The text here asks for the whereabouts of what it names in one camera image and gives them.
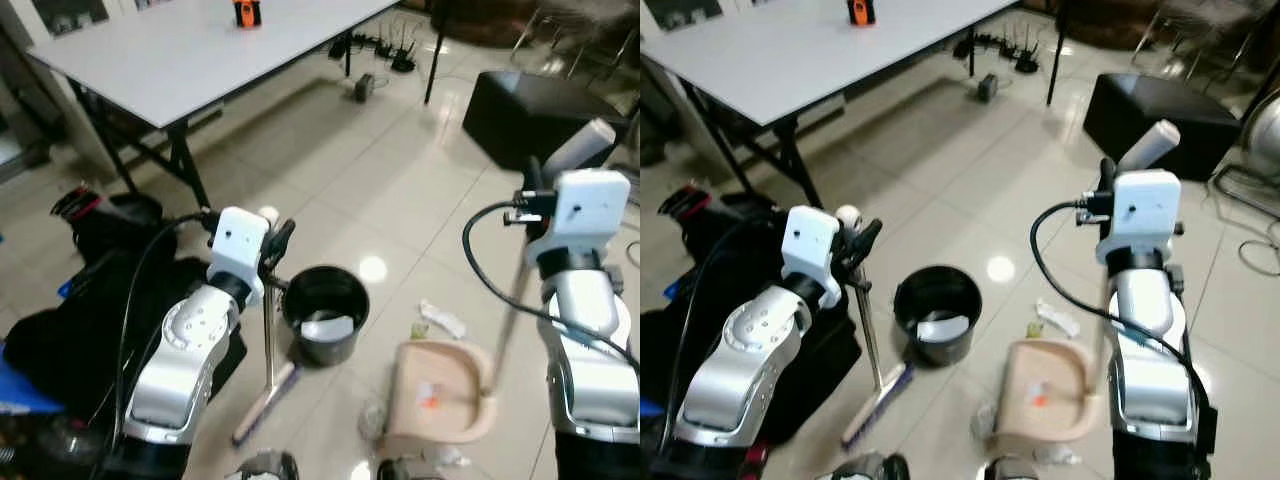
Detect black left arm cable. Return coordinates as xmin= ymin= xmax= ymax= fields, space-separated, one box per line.
xmin=658 ymin=222 xmax=793 ymax=456
xmin=88 ymin=210 xmax=217 ymax=480

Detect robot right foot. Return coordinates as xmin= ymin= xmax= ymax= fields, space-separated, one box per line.
xmin=984 ymin=455 xmax=1047 ymax=480
xmin=374 ymin=455 xmax=443 ymax=480

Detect black backpack with red trim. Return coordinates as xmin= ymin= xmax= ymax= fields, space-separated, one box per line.
xmin=50 ymin=185 xmax=169 ymax=263
xmin=662 ymin=185 xmax=791 ymax=263

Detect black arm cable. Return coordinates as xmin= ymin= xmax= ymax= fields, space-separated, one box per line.
xmin=1029 ymin=200 xmax=1213 ymax=406
xmin=88 ymin=210 xmax=217 ymax=480
xmin=658 ymin=222 xmax=793 ymax=456
xmin=461 ymin=200 xmax=641 ymax=371

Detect floor cable loops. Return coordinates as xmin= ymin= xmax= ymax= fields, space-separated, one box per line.
xmin=1207 ymin=165 xmax=1280 ymax=278

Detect round metal fan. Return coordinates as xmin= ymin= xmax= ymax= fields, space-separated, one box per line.
xmin=1237 ymin=88 xmax=1280 ymax=193

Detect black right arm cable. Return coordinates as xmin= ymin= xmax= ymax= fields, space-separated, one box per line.
xmin=1029 ymin=200 xmax=1213 ymax=406
xmin=461 ymin=200 xmax=641 ymax=371

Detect white folding table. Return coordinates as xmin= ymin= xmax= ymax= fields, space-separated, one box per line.
xmin=640 ymin=0 xmax=1022 ymax=212
xmin=27 ymin=0 xmax=402 ymax=212

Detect large black bag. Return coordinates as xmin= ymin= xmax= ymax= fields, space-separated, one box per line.
xmin=0 ymin=252 xmax=248 ymax=426
xmin=640 ymin=255 xmax=863 ymax=448

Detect clear plastic wrapper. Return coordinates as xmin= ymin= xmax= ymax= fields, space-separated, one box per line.
xmin=967 ymin=399 xmax=1000 ymax=442
xmin=357 ymin=397 xmax=390 ymax=442

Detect beige long-handled dustpan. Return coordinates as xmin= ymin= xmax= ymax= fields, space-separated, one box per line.
xmin=383 ymin=118 xmax=618 ymax=447
xmin=984 ymin=118 xmax=1182 ymax=462

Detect black power strip with plugs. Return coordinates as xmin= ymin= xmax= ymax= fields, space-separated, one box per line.
xmin=328 ymin=28 xmax=389 ymax=61
xmin=952 ymin=30 xmax=1009 ymax=61

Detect dark wall poster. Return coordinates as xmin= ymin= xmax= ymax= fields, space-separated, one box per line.
xmin=645 ymin=0 xmax=724 ymax=32
xmin=30 ymin=0 xmax=110 ymax=37

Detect white crumpled paper scrap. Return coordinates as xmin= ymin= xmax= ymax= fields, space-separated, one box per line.
xmin=419 ymin=299 xmax=469 ymax=340
xmin=1035 ymin=298 xmax=1082 ymax=340

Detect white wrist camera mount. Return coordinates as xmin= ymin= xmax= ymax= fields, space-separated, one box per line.
xmin=528 ymin=169 xmax=633 ymax=267
xmin=1094 ymin=169 xmax=1183 ymax=267
xmin=207 ymin=207 xmax=272 ymax=304
xmin=779 ymin=205 xmax=843 ymax=309

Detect black leather ottoman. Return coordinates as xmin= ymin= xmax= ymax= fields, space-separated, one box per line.
xmin=1083 ymin=72 xmax=1242 ymax=182
xmin=462 ymin=70 xmax=630 ymax=172

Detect metal frame chair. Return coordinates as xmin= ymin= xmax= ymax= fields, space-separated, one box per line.
xmin=1130 ymin=0 xmax=1280 ymax=73
xmin=508 ymin=0 xmax=641 ymax=83

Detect white paper in bucket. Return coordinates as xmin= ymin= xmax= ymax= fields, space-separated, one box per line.
xmin=300 ymin=312 xmax=357 ymax=344
xmin=914 ymin=312 xmax=970 ymax=344

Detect black round bucket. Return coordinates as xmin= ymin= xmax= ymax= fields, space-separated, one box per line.
xmin=281 ymin=265 xmax=371 ymax=369
xmin=893 ymin=265 xmax=984 ymax=369

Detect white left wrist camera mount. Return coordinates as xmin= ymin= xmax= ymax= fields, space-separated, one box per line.
xmin=207 ymin=207 xmax=272 ymax=304
xmin=779 ymin=205 xmax=843 ymax=309

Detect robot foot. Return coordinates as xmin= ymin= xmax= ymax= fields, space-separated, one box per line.
xmin=233 ymin=451 xmax=302 ymax=480
xmin=374 ymin=455 xmax=443 ymax=480
xmin=984 ymin=455 xmax=1047 ymax=480
xmin=833 ymin=451 xmax=912 ymax=480

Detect broom with metal stick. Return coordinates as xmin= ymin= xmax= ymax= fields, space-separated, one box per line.
xmin=836 ymin=205 xmax=917 ymax=452
xmin=231 ymin=205 xmax=302 ymax=447

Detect black router with antennas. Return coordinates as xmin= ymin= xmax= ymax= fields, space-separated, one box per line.
xmin=1010 ymin=22 xmax=1042 ymax=75
xmin=388 ymin=20 xmax=420 ymax=75

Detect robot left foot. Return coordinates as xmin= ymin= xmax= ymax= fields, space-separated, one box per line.
xmin=233 ymin=451 xmax=302 ymax=480
xmin=833 ymin=451 xmax=912 ymax=480

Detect black metal table leg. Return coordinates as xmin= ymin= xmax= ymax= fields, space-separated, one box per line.
xmin=1045 ymin=0 xmax=1072 ymax=107
xmin=423 ymin=0 xmax=454 ymax=107

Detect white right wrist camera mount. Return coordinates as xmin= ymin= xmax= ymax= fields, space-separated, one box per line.
xmin=528 ymin=169 xmax=633 ymax=267
xmin=1094 ymin=169 xmax=1183 ymax=267

